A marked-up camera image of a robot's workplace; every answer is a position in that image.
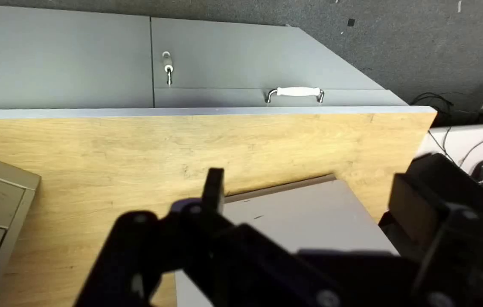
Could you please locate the beige filing cabinet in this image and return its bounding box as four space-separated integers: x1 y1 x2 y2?
175 173 402 307

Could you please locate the black computer mouse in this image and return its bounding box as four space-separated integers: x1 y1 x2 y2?
472 161 483 181

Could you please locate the white drawer pull handle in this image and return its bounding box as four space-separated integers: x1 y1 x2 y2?
265 88 327 105

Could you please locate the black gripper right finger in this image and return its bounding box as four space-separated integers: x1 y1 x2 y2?
380 154 483 307

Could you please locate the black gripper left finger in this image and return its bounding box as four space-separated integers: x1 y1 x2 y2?
74 168 228 307

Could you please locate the grey base cabinet with drawers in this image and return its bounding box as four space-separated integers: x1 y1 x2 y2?
0 7 416 118

